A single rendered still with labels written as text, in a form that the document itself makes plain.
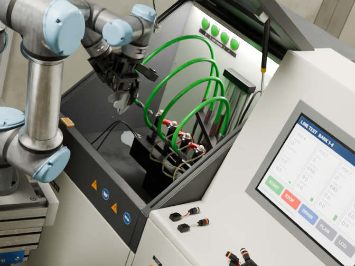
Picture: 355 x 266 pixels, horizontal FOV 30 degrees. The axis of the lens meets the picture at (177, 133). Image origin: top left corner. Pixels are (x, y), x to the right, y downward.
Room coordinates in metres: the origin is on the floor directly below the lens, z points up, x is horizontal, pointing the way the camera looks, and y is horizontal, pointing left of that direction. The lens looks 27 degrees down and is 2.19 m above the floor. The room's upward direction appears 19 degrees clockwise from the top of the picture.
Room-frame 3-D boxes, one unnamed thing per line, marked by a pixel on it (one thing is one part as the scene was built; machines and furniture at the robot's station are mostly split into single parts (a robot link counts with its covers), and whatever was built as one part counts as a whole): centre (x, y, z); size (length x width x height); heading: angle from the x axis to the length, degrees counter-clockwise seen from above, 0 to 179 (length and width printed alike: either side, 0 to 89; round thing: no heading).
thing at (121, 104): (1.87, 0.20, 1.25); 0.06 x 0.03 x 0.09; 137
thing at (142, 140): (2.11, -0.01, 0.91); 0.34 x 0.10 x 0.15; 47
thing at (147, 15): (1.88, 0.21, 1.52); 0.09 x 0.08 x 0.11; 160
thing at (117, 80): (1.88, 0.21, 1.36); 0.09 x 0.08 x 0.12; 137
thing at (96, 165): (2.02, 0.24, 0.87); 0.62 x 0.04 x 0.16; 47
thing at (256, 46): (2.38, -0.10, 1.43); 0.54 x 0.03 x 0.02; 47
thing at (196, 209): (1.79, -0.11, 0.99); 0.12 x 0.02 x 0.02; 141
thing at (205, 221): (1.75, -0.14, 0.99); 0.12 x 0.02 x 0.02; 138
